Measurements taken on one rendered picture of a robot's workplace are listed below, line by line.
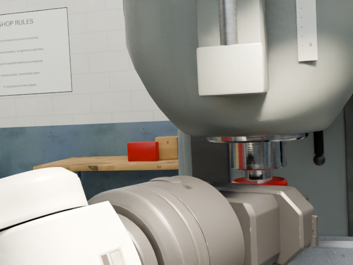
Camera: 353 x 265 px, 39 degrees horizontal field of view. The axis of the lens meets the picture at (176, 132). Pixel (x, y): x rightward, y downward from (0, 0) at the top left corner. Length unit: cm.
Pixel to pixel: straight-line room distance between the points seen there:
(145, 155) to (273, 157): 390
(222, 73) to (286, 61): 5
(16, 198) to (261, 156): 23
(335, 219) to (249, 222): 49
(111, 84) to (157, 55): 466
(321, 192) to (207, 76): 53
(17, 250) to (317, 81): 22
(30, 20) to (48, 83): 67
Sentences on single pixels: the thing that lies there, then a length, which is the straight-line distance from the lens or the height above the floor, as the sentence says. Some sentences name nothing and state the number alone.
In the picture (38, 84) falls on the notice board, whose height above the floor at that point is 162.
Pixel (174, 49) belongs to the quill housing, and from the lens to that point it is 36.
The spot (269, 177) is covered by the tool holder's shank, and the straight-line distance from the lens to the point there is 43.
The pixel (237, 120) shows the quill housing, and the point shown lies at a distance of 35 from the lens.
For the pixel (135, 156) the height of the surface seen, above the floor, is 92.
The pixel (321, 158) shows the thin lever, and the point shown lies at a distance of 43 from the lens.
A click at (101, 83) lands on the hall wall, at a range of 506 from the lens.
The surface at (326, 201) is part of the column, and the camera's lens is 82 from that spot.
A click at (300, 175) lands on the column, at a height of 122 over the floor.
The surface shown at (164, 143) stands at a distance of 433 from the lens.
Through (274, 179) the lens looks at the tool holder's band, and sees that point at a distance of 44.
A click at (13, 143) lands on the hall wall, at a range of 555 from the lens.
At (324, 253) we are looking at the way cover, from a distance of 82.
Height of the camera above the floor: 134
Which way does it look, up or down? 3 degrees down
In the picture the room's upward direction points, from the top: 3 degrees counter-clockwise
